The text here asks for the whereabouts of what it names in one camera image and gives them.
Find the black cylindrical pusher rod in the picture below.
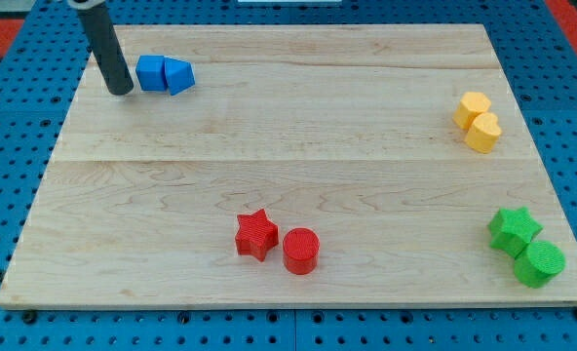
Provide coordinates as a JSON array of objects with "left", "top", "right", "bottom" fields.
[{"left": 76, "top": 0, "right": 134, "bottom": 96}]

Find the blue cube block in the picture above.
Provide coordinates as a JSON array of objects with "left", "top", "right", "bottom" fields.
[{"left": 135, "top": 55, "right": 168, "bottom": 92}]

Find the blue triangle block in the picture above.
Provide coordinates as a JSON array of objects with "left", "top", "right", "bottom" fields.
[{"left": 165, "top": 58, "right": 195, "bottom": 96}]

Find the light wooden board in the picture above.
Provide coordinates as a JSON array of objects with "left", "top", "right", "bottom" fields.
[{"left": 0, "top": 24, "right": 577, "bottom": 310}]

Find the red star block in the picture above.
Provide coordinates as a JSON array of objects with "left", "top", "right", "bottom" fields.
[{"left": 235, "top": 209, "right": 279, "bottom": 261}]

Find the red cylinder block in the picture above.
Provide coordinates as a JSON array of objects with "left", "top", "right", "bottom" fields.
[{"left": 283, "top": 227, "right": 320, "bottom": 275}]

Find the yellow hexagon block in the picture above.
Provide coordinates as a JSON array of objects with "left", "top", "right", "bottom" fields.
[{"left": 452, "top": 92, "right": 491, "bottom": 130}]

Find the yellow heart block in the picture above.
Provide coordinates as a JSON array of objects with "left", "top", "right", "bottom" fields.
[{"left": 464, "top": 112, "right": 502, "bottom": 154}]

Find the green star block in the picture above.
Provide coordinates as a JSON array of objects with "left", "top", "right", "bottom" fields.
[{"left": 487, "top": 207, "right": 544, "bottom": 258}]

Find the green cylinder block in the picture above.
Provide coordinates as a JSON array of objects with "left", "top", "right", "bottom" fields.
[{"left": 514, "top": 241, "right": 566, "bottom": 289}]

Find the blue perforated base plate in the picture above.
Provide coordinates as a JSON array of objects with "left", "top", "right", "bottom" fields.
[{"left": 0, "top": 0, "right": 577, "bottom": 350}]

